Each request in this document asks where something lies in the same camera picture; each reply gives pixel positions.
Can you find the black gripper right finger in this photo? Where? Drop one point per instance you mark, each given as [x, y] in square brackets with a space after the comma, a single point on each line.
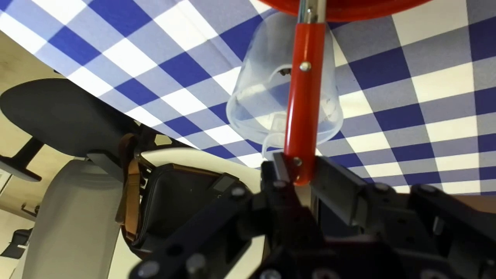
[350, 202]

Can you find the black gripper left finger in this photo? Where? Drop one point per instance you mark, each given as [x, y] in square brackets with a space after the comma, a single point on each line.
[273, 180]

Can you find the red plastic bowl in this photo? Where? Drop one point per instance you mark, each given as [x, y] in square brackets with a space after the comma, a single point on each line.
[361, 8]

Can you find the blue white checkered tablecloth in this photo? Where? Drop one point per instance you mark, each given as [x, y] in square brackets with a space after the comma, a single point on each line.
[412, 102]

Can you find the grey cylinder post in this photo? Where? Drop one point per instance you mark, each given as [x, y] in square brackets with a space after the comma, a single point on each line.
[71, 222]

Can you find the clear plastic measuring cup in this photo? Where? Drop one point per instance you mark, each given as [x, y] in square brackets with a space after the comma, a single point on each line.
[257, 102]

